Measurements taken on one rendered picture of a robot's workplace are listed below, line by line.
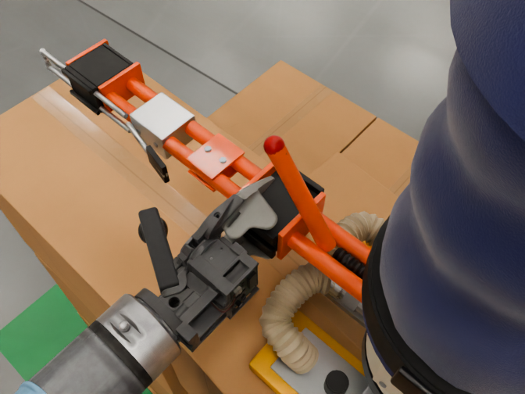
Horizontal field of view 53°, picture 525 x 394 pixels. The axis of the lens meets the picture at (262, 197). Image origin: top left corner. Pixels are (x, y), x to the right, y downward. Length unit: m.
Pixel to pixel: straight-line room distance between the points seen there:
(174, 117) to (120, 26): 2.25
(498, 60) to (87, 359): 0.45
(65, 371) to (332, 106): 1.31
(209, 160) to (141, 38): 2.21
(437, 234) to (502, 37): 0.14
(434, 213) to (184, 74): 2.35
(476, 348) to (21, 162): 0.94
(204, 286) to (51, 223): 0.49
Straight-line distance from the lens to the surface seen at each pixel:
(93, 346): 0.57
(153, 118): 0.75
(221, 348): 0.72
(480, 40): 0.25
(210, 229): 0.59
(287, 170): 0.58
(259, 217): 0.61
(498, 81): 0.24
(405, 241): 0.41
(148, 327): 0.56
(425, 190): 0.34
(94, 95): 0.81
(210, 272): 0.58
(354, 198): 0.84
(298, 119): 1.66
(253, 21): 2.91
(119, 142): 1.11
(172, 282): 0.60
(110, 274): 0.94
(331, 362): 0.70
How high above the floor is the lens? 1.76
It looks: 56 degrees down
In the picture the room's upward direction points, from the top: straight up
